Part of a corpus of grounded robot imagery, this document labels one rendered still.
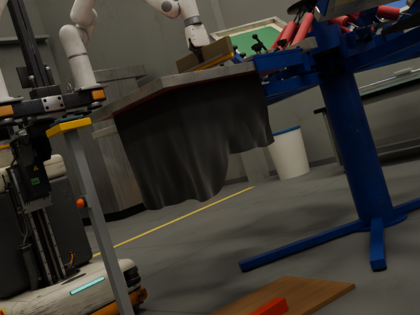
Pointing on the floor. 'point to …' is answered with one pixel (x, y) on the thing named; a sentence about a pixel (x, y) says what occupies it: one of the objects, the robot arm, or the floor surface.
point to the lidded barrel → (289, 153)
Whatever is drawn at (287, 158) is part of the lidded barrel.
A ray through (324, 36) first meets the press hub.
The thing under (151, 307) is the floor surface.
